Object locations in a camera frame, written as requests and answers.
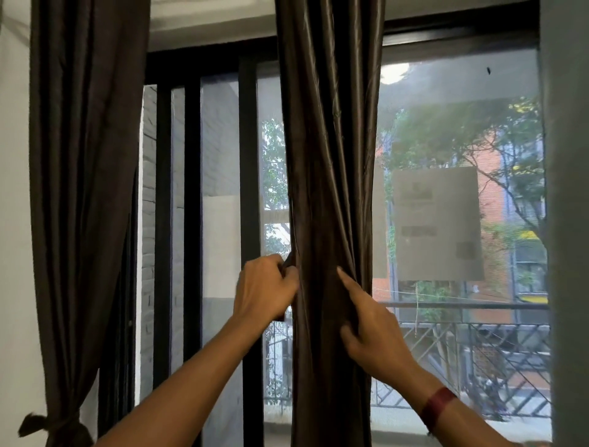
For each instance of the light teal curtain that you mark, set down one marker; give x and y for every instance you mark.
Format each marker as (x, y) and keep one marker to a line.
(566, 230)

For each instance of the black balcony railing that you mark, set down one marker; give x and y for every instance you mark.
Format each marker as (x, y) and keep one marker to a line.
(460, 306)

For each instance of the green tree outside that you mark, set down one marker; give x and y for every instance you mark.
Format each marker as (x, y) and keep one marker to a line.
(460, 133)
(274, 161)

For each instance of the person's right hand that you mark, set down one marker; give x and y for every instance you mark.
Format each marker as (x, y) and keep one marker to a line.
(377, 336)

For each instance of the person's left hand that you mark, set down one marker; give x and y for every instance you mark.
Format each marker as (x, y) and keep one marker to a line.
(264, 294)

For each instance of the orange and grey building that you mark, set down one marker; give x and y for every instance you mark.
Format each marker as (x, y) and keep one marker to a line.
(492, 202)

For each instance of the white paper sheet with print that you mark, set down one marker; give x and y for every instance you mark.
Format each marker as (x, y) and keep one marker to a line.
(441, 258)

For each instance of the dark brown curtain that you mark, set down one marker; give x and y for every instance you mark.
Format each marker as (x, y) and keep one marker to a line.
(322, 138)
(83, 184)

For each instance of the person's left forearm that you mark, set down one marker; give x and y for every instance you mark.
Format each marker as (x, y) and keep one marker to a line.
(184, 391)

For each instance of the red wrist band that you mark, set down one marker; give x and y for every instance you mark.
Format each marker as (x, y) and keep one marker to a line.
(437, 407)

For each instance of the grey mesh window screen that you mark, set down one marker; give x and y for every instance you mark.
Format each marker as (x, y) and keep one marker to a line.
(460, 83)

